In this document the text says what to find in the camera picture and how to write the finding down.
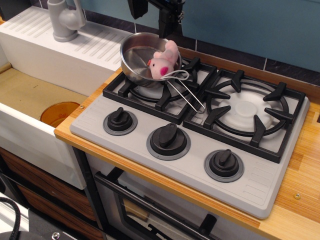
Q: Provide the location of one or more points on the black left stove knob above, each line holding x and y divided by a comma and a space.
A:
120, 122

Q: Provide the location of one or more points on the black left burner grate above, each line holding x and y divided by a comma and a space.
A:
172, 101

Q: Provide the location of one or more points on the black burner grate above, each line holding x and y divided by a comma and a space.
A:
258, 117
172, 101

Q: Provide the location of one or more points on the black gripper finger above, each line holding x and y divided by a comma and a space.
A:
138, 8
167, 23

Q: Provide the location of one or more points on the stainless steel pan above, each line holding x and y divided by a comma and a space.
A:
135, 52

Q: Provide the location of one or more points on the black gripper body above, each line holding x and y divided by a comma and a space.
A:
159, 4

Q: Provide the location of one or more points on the wooden drawer cabinet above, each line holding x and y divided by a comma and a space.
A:
49, 196

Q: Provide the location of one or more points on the black stove knob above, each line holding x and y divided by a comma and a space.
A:
224, 166
168, 143
120, 122

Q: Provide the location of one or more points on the black right stove knob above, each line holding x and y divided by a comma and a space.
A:
224, 166

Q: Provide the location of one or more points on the orange sink drain plate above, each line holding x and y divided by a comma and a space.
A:
57, 113

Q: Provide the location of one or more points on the pink stuffed pig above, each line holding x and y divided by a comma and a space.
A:
162, 64

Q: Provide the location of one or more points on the oven door with handle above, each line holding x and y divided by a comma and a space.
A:
111, 182

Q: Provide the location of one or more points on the black middle stove knob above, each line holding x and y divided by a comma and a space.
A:
168, 143

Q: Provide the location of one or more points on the grey toy faucet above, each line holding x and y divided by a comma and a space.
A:
65, 22

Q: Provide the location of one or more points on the grey toy stove top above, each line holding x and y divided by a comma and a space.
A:
255, 192

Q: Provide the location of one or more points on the black right burner grate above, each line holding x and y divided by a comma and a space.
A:
258, 117

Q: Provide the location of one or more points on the white toy sink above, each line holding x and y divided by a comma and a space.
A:
36, 72

